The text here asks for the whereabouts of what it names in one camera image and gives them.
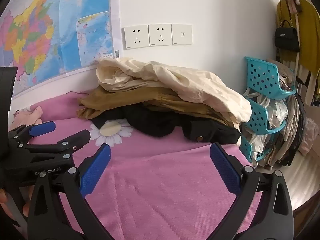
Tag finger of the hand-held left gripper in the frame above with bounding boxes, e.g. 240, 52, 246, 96
17, 129, 91, 161
9, 121, 56, 143

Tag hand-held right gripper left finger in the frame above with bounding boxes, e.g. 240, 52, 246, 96
27, 144, 112, 240

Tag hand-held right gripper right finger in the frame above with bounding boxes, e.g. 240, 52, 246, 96
209, 142, 294, 240

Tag cream coat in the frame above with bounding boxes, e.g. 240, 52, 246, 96
96, 57, 252, 128

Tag beige hanging clothes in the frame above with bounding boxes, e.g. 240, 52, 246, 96
252, 95, 310, 168

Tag person's left hand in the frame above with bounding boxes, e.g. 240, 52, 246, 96
0, 189, 32, 218

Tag mustard brown garment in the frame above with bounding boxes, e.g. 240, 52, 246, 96
76, 85, 240, 130

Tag pink daisy print bedsheet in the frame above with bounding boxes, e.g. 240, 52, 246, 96
7, 91, 265, 240

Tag white plastic bag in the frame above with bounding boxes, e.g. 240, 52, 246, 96
265, 100, 288, 130

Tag black garment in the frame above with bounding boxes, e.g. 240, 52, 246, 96
91, 104, 242, 145

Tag pink plastic bag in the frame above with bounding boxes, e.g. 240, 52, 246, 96
297, 117, 320, 157

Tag turquoise plastic storage rack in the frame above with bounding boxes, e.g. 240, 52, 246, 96
240, 56, 297, 164

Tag black handbag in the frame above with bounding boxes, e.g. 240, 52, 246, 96
274, 20, 300, 53

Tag colourful wall map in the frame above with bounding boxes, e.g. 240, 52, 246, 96
0, 0, 122, 98

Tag white wall socket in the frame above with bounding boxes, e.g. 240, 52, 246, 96
148, 24, 173, 47
122, 25, 150, 50

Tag white wall plate small port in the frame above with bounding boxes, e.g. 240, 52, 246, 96
171, 24, 193, 45

